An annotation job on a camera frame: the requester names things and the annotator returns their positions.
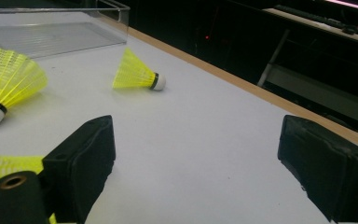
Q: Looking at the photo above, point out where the computer monitor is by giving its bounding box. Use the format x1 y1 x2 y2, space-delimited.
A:
323 0 358 12

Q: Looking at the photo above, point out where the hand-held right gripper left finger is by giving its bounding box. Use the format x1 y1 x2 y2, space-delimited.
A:
41 115 117 224

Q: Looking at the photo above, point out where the white metal stand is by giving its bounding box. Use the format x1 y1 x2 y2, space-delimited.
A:
256 29 358 136

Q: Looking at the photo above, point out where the black keyboard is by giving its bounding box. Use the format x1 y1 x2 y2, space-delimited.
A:
274 4 358 40

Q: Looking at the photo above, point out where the light wooden desk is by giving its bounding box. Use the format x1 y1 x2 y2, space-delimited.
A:
262 7 358 48

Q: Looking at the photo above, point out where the clear plastic box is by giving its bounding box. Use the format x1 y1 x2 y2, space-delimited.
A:
0 0 131 60

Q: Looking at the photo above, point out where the white table cover sheet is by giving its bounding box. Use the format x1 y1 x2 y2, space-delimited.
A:
0 18 358 224

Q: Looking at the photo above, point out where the yellow plastic shuttlecock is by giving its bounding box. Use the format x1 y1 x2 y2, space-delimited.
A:
0 155 58 224
0 48 48 129
112 47 167 91

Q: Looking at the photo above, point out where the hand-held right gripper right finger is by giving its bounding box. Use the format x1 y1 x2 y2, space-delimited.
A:
277 115 358 223

